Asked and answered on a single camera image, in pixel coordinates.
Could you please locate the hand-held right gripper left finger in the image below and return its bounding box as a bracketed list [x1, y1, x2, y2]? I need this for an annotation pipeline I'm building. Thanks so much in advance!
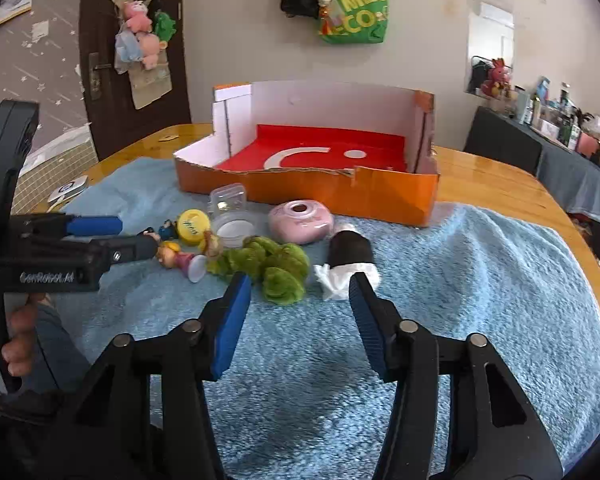
[40, 272, 253, 480]

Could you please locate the cloth-covered side table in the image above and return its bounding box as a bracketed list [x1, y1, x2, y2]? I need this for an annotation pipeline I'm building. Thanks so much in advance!
[462, 105, 600, 216]

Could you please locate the person's blue clothing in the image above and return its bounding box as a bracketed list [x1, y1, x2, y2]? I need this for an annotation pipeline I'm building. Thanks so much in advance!
[30, 302, 93, 396]

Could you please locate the black roll with white tissue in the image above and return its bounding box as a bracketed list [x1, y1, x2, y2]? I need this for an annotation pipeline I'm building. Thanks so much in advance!
[314, 225, 381, 302]

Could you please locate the large green chenille toy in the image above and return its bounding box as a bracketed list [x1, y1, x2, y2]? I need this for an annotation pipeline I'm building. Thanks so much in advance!
[239, 236, 311, 281]

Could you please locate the dark brown door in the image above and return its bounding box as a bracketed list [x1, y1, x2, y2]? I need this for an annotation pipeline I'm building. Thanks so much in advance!
[78, 0, 193, 161]

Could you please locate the green shopping bag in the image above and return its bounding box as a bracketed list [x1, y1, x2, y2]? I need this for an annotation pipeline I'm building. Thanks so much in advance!
[317, 0, 391, 45]

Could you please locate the blond girl figurine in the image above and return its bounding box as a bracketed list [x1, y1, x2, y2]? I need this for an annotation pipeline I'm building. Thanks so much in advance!
[156, 240, 208, 283]

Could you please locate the cluttered side table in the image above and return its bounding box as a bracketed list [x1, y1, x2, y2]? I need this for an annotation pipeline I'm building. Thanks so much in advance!
[497, 75, 600, 171]

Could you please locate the white grid-pattern panel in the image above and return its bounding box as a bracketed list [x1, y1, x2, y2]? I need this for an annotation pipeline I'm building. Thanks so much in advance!
[10, 122, 98, 206]

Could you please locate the pink plush pig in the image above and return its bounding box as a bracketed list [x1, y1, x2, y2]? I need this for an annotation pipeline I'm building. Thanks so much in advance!
[137, 32, 163, 70]

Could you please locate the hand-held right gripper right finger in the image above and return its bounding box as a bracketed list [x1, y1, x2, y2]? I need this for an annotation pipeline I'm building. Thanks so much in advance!
[348, 271, 566, 480]

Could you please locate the yellow bottle cap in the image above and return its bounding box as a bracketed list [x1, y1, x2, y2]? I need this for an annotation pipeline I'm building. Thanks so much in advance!
[175, 208, 212, 247]

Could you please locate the small green chenille toy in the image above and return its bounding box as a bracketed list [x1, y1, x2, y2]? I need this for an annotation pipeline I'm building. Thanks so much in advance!
[261, 266, 308, 306]

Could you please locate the wall mirror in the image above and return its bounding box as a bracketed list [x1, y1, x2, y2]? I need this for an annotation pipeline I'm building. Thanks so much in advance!
[467, 2, 515, 96]

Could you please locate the pink rabbit plush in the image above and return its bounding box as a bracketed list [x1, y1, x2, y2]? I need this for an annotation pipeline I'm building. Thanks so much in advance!
[481, 57, 513, 98]

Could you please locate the dark-haired boy figurine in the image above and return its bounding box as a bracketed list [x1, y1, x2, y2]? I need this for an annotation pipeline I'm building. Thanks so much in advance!
[141, 218, 179, 246]

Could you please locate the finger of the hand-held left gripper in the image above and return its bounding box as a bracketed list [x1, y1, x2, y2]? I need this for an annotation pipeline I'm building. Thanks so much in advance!
[26, 234, 160, 274]
[11, 212, 124, 242]

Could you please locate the metal door handle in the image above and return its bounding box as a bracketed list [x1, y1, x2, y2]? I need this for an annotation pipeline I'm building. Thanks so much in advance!
[87, 52, 113, 101]

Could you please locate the pink plush bear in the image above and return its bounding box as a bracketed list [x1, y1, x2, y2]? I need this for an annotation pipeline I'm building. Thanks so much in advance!
[122, 1, 151, 33]

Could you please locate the person's left hand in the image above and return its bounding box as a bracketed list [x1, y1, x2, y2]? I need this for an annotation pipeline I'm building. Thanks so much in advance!
[1, 296, 47, 378]

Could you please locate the red printed paper liner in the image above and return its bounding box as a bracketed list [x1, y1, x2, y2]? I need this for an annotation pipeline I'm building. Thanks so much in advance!
[215, 124, 408, 173]

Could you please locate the green plush toy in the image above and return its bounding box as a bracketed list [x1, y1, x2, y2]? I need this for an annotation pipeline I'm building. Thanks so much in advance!
[154, 10, 177, 41]

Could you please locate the orange cardboard box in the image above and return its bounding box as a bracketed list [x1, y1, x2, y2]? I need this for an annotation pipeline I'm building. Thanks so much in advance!
[174, 80, 441, 227]

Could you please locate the blue fluffy towel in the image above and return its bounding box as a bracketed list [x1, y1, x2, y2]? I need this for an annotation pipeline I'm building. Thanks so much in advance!
[55, 157, 600, 480]

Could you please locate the brown-haired small doll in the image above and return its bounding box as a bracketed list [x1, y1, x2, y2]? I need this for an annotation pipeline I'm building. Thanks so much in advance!
[202, 230, 246, 276]

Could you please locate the pink round device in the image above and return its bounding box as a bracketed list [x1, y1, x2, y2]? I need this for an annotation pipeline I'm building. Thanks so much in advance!
[267, 200, 335, 245]

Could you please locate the white flat device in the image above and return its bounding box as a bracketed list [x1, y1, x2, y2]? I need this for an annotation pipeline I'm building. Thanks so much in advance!
[47, 176, 88, 206]

